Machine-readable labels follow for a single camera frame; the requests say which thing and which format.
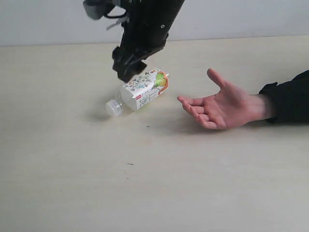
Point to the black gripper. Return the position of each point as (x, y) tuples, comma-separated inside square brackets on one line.
[(145, 34)]

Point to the black sleeved forearm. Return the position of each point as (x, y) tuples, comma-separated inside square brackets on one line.
[(290, 100)]

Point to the floral label square bottle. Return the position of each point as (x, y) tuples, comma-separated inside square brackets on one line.
[(138, 92)]

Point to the person's open hand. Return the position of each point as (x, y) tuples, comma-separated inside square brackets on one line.
[(230, 108)]

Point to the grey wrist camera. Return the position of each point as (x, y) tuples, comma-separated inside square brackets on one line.
[(96, 9)]

